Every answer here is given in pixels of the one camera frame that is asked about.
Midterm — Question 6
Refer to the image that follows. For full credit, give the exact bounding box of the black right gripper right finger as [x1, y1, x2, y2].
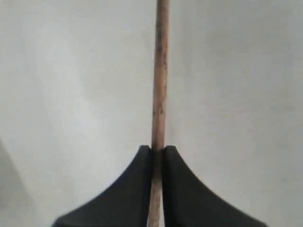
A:
[162, 146, 266, 227]

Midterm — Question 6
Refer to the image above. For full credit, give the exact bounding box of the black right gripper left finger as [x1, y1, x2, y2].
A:
[53, 145, 153, 227]

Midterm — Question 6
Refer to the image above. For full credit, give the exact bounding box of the wooden chopstick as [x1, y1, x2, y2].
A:
[148, 0, 169, 227]

